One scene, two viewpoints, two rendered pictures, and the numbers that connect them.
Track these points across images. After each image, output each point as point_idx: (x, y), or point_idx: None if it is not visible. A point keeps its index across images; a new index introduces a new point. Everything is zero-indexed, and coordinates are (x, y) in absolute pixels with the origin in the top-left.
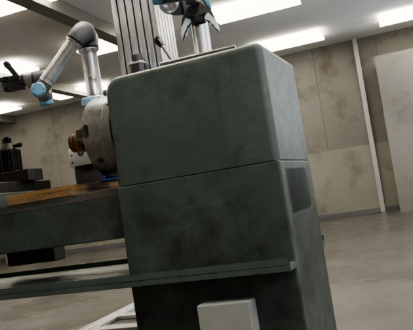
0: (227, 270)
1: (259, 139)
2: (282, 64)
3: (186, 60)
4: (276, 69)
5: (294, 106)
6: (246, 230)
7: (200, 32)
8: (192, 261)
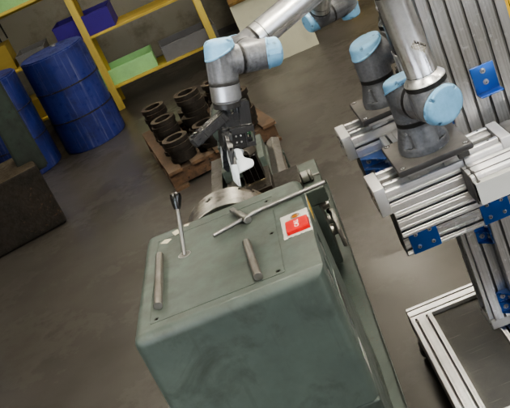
0: None
1: None
2: (248, 312)
3: (142, 287)
4: (211, 340)
5: (306, 350)
6: None
7: (386, 25)
8: None
